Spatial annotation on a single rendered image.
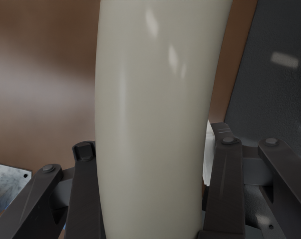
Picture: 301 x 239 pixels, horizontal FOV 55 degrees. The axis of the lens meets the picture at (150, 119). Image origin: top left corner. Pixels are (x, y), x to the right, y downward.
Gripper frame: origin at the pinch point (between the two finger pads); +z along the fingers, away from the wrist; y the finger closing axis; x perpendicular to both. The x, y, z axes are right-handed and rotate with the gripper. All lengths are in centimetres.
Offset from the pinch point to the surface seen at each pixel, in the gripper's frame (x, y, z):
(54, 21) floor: 10, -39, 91
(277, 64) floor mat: -15, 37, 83
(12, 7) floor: 17, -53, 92
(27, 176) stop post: -51, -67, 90
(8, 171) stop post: -48, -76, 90
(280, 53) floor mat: -11, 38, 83
